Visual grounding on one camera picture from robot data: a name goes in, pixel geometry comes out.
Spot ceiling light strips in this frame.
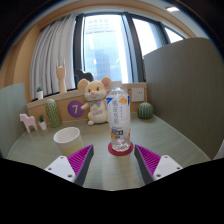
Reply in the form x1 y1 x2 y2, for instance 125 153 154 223
165 5 181 13

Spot clear plastic drink bottle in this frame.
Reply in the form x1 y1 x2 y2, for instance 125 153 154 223
105 85 132 153

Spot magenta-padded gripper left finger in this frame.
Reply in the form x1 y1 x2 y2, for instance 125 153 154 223
43 143 95 187

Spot dark-framed window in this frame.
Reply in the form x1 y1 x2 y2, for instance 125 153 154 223
73 12 186 84

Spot wooden desk back ledge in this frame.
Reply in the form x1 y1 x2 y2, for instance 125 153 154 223
26 81 148 127

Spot round green plush cactus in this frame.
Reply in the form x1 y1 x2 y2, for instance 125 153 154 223
136 101 155 120

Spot wooden hand sculpture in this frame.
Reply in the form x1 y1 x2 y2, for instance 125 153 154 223
55 58 68 94

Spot flat round red coaster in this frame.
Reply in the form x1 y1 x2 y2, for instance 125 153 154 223
107 140 135 157

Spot black cat-shaped figure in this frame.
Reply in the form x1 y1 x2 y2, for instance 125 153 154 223
73 68 95 88

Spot cream plush mouse toy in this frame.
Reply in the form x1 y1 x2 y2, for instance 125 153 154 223
76 76 113 126

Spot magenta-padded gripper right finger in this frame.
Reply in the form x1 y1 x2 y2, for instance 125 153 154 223
133 143 184 186

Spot round purple number sign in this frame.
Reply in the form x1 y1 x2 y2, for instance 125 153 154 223
67 99 85 118

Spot tall green plush cactus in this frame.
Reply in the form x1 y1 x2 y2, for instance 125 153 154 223
44 98 62 128

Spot white wall socket plate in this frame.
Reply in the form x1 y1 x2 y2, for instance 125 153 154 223
130 87 146 103

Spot pale yellow paper cup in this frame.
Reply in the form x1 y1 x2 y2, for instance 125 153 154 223
53 126 85 158

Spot grey-green partition panel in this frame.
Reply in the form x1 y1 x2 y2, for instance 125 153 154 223
0 82 30 158
143 37 224 161

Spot grey pleated curtain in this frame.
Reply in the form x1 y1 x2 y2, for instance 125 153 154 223
29 14 78 101

